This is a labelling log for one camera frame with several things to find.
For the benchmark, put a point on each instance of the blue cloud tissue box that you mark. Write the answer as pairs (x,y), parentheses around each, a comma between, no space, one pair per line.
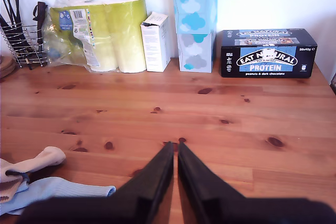
(194,6)

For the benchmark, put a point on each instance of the black protein bar box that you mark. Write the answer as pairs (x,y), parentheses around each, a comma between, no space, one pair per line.
(267,56)

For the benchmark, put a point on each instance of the beige ribbed sock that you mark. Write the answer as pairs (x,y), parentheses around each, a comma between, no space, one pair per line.
(44,157)

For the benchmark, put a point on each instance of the black stick with gold band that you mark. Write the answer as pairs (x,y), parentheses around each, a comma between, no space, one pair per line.
(29,64)

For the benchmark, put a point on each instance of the white carton box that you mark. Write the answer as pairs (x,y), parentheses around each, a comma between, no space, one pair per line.
(155,45)

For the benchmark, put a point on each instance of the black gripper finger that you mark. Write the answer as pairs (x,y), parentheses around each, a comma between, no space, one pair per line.
(157,176)
(197,176)

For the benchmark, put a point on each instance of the yellow-green paper roll pack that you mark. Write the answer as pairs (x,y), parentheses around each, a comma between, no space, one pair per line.
(115,32)

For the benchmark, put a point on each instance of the grey cloud tissue box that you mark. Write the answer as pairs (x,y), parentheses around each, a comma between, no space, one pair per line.
(195,53)

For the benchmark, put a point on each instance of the light blue ribbed sock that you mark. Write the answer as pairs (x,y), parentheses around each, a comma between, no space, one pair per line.
(68,188)
(23,186)

